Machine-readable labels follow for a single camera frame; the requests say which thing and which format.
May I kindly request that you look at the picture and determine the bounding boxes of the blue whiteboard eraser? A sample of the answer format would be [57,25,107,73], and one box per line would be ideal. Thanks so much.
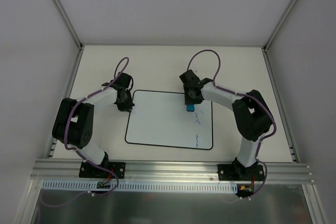
[186,104,195,112]

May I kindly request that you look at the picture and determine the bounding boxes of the white whiteboard black rim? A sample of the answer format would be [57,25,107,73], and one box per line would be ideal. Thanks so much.
[125,90,213,150]

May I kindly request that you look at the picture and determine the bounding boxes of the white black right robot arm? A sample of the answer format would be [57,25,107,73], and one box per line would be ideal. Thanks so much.
[183,80,275,180]

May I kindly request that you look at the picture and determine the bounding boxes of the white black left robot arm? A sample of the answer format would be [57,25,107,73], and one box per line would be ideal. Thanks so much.
[52,87,134,177]

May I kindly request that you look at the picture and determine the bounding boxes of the shiny metal front panel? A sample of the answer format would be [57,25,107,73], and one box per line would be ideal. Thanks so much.
[31,186,312,223]

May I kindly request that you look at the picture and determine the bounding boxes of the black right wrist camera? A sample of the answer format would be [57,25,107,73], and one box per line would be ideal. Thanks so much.
[179,69,200,87]

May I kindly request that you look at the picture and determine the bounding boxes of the aluminium left corner post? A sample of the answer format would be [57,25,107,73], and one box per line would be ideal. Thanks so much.
[52,0,83,49]

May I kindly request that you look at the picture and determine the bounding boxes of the aluminium corner post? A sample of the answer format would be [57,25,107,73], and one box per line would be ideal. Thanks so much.
[52,0,83,49]
[262,0,317,51]

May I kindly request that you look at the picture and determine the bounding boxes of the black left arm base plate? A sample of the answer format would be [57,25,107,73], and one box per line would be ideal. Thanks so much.
[79,161,126,179]

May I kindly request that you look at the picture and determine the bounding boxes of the white slotted cable duct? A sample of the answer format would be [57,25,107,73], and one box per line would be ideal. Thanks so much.
[41,180,238,194]

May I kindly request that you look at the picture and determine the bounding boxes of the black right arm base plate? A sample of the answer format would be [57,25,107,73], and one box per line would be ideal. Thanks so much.
[217,163,265,182]

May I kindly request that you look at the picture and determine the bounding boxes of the aluminium front rail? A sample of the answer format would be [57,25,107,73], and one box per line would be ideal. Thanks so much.
[30,158,316,185]

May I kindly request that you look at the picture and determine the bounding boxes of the aluminium right corner post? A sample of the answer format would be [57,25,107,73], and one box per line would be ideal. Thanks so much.
[262,0,317,51]

